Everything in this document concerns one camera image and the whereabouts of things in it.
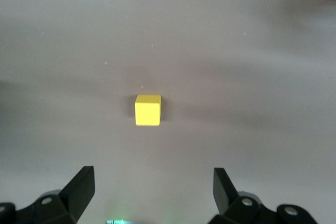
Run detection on yellow wooden block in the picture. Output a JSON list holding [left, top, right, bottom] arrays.
[[134, 93, 162, 127]]

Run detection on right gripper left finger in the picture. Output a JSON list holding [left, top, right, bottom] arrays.
[[0, 166, 95, 224]]

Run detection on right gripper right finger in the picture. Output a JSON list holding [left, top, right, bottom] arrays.
[[213, 167, 318, 224]]

